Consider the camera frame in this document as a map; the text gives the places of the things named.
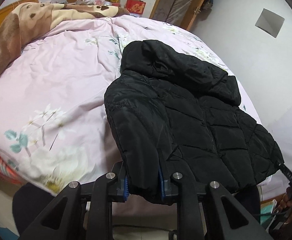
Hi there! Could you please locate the wooden framed mattress leaning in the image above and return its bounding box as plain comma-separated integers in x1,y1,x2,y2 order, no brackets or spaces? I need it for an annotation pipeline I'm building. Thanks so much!
150,0,209,30

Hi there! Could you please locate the grey square wall panel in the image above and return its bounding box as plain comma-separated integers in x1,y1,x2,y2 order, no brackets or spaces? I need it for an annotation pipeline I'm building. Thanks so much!
255,8,285,38

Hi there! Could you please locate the brown beige fleece blanket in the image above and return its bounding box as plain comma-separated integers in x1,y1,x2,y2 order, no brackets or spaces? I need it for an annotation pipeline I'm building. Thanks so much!
0,2,129,76

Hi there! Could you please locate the pink floral quilt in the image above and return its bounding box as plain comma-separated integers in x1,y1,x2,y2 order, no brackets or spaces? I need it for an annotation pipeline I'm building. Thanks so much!
0,13,273,197

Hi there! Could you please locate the black puffer jacket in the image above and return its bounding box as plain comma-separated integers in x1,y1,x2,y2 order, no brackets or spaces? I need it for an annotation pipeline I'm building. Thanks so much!
104,40,283,204

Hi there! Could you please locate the person's right hand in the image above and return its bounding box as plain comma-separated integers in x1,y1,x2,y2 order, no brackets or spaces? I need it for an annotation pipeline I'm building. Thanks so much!
278,186,292,225

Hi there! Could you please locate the red gift box gold character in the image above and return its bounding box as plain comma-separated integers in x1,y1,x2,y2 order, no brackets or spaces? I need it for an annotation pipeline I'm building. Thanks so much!
125,0,146,15

